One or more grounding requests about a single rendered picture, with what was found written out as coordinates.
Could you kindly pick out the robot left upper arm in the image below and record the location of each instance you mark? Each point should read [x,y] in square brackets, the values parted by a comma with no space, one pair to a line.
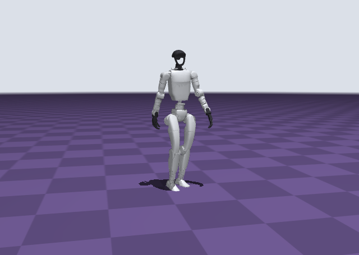
[195,84]

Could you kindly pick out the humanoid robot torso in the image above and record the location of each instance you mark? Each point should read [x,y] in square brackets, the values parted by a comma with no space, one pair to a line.
[179,89]

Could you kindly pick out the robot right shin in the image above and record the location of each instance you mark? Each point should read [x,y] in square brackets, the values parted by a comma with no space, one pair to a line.
[172,165]

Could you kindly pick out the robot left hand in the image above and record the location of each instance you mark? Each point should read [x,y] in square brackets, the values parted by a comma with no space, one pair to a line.
[208,113]

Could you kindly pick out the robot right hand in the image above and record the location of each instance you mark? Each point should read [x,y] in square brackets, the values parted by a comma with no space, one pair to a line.
[154,121]

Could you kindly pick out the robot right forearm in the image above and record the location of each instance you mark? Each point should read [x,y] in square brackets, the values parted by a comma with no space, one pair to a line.
[156,106]

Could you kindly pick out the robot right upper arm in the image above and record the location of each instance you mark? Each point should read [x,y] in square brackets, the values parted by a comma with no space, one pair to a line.
[162,83]

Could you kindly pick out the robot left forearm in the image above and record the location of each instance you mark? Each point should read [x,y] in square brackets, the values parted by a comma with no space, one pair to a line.
[203,103]

